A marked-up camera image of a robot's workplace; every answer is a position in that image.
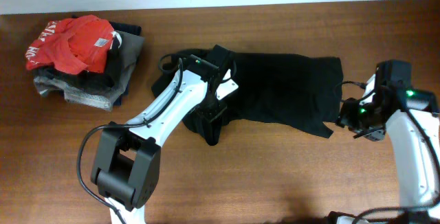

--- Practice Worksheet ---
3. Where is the black t-shirt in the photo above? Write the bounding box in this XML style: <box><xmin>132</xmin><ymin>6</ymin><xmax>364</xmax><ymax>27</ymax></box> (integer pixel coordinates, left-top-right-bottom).
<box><xmin>151</xmin><ymin>49</ymin><xmax>343</xmax><ymax>146</ymax></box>

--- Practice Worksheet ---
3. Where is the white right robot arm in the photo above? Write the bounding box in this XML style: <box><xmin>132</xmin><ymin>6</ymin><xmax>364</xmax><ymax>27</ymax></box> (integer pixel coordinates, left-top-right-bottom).
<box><xmin>328</xmin><ymin>85</ymin><xmax>439</xmax><ymax>224</ymax></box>

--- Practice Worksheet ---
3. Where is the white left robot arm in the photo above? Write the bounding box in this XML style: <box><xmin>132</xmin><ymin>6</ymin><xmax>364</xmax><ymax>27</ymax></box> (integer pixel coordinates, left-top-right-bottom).
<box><xmin>85</xmin><ymin>55</ymin><xmax>238</xmax><ymax>223</ymax></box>

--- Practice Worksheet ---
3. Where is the grey folded garment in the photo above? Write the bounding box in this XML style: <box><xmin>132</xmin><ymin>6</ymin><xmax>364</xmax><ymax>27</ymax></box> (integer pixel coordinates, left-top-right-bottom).
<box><xmin>32</xmin><ymin>25</ymin><xmax>144</xmax><ymax>111</ymax></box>

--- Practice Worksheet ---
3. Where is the dark navy folded garment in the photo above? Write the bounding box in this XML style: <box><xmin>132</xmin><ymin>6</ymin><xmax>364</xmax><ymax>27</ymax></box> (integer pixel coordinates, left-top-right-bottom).
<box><xmin>110</xmin><ymin>21</ymin><xmax>142</xmax><ymax>106</ymax></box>

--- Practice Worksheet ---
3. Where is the black folded garment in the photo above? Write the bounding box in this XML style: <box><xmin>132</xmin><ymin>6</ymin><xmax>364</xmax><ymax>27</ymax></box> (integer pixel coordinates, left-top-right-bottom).
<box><xmin>32</xmin><ymin>32</ymin><xmax>123</xmax><ymax>95</ymax></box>

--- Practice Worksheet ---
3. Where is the red folded shirt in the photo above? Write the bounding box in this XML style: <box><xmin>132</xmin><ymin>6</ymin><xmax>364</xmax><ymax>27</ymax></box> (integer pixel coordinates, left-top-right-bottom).
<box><xmin>25</xmin><ymin>15</ymin><xmax>118</xmax><ymax>75</ymax></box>

